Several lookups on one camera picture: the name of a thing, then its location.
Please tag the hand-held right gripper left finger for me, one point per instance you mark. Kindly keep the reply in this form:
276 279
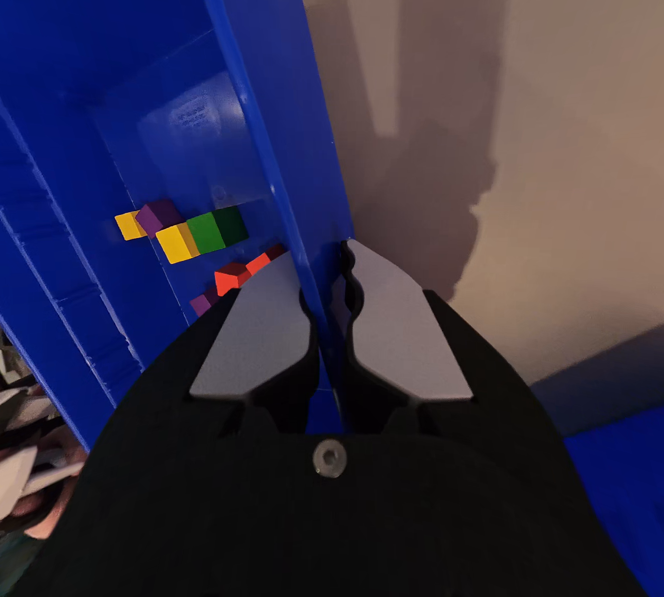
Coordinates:
254 342

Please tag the blue plastic bin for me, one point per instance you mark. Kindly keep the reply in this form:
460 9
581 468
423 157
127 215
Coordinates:
103 62
622 477

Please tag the pile of coloured cubes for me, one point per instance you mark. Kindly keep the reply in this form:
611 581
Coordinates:
176 244

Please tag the person's left hand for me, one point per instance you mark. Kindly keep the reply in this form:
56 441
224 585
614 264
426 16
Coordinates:
46 516

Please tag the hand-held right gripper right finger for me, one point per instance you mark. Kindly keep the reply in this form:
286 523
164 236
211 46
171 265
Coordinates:
410 342

